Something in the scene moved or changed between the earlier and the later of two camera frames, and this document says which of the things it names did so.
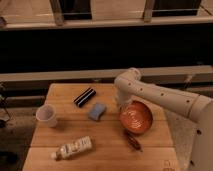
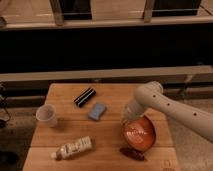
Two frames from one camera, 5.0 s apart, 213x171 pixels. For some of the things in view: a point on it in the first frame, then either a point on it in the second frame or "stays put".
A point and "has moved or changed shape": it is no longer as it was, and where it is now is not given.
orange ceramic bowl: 136,117 has moved or changed shape
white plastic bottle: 70,149 stays put
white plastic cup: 46,115 stays put
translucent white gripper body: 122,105 → 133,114
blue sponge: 96,111 stays put
